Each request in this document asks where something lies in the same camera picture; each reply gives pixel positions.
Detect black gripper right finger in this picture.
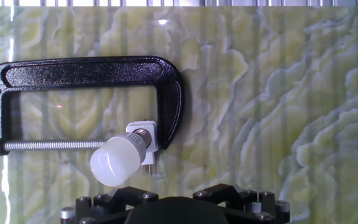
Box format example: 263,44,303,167
193,183,291,224

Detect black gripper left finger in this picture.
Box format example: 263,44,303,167
60,185,160,224

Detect white LED light bulb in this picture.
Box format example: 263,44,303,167
89,132,152,187

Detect white plug-in lamp socket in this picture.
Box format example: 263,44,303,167
125,119,160,177

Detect green marble pattern mat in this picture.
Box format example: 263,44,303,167
0,6,358,224

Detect black C-clamp with steel screw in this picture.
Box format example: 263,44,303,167
0,55,185,157

